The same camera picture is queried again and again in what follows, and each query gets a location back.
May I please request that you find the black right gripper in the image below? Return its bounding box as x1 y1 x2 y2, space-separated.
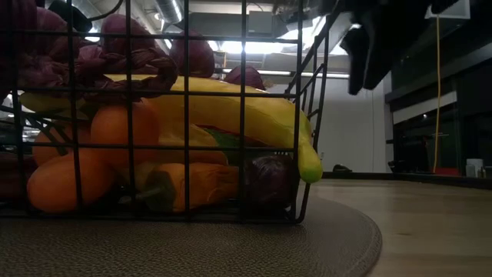
340 0 424 95

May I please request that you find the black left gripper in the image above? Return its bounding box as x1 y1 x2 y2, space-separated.
48 0 94 32

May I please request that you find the purple grape bunch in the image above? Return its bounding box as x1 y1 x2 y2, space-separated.
0 0 267 103

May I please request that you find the yellow banana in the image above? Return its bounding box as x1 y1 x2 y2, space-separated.
103 74 324 185

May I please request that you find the purple eggplant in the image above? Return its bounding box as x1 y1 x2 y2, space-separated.
245 153 301 211

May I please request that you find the orange tangerine bunch with stem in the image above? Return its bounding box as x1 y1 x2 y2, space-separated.
26 100 161 215

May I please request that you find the orange carrot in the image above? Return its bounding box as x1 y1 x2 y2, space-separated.
130 161 249 214

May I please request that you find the white ceiling box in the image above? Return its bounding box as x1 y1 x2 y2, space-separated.
424 0 470 20

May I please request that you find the grey ceiling unit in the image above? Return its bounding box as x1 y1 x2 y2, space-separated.
248 10 274 35

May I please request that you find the round beige placemat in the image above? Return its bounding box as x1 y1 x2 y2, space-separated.
0 194 384 277

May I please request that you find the black left camera cable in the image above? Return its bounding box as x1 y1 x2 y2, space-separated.
87 0 126 22

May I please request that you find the silver ventilation duct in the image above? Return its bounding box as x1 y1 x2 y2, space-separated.
153 0 184 24

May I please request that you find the black wire basket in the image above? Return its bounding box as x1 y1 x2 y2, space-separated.
0 0 340 225

